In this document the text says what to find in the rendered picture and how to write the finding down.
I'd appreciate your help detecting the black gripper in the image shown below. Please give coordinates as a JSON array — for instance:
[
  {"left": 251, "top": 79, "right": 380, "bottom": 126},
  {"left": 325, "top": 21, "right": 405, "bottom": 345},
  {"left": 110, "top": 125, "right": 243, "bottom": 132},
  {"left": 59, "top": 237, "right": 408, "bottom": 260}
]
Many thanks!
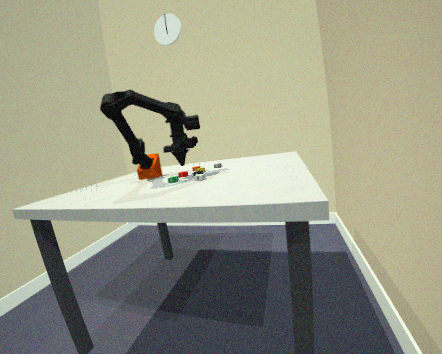
[{"left": 164, "top": 131, "right": 194, "bottom": 166}]

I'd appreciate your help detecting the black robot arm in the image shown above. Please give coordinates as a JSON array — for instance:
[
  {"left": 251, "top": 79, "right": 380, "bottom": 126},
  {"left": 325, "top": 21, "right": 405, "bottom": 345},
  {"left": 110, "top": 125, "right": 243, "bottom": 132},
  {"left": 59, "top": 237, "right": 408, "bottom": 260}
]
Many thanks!
[{"left": 100, "top": 90, "right": 200, "bottom": 169}]

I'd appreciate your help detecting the green block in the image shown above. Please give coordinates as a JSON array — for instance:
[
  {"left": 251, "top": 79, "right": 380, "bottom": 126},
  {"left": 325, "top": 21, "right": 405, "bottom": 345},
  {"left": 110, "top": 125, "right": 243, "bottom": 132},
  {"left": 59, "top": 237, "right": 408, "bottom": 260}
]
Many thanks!
[{"left": 167, "top": 176, "right": 179, "bottom": 183}]

